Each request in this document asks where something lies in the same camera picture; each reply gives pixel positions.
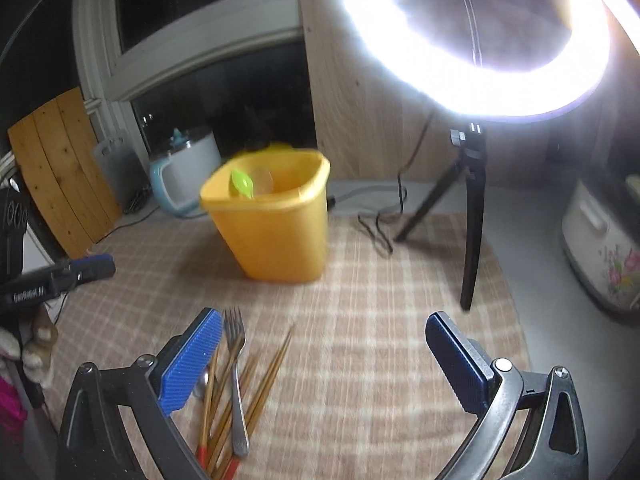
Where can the plaid tablecloth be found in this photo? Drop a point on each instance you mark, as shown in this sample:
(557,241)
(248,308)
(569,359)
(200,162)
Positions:
(375,360)

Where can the pink clothing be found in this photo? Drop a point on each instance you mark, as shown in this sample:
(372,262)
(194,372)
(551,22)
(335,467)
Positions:
(10,410)

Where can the white and blue electric pot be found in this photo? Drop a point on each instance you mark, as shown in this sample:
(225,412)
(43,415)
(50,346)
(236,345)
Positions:
(190,175)

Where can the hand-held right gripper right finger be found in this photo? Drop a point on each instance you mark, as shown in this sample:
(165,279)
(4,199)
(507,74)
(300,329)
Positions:
(455,365)

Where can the light wooden panel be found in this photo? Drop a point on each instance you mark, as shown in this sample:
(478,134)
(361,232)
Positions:
(360,110)

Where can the green plastic spoon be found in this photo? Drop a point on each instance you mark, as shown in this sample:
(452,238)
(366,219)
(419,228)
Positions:
(241,184)

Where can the chopsticks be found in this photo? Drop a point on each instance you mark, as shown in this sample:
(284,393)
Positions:
(235,360)

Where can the metal spoon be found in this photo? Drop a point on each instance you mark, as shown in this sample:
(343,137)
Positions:
(202,385)

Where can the black tripod stand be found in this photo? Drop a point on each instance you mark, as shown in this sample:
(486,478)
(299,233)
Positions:
(472,240)

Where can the floral white rice cooker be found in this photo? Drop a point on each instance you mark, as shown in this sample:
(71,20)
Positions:
(600,240)

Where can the grey plastic cutting board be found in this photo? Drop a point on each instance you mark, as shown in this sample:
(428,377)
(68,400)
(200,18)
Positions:
(117,170)

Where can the person's left hand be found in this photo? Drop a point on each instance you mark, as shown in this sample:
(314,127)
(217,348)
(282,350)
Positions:
(42,355)

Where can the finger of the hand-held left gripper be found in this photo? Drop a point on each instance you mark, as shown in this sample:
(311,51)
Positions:
(92,267)

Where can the pine wooden cutting board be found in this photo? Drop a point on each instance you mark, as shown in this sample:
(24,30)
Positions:
(60,170)

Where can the red-tipped wooden chopstick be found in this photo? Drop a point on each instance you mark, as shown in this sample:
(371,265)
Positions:
(272,377)
(202,452)
(252,367)
(230,467)

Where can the yellow plastic bin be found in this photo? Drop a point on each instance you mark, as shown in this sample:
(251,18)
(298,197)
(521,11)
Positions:
(275,240)

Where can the white window frame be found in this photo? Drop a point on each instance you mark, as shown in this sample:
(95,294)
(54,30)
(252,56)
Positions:
(100,35)

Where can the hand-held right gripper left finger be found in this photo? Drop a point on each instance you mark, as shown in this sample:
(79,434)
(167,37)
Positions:
(192,360)

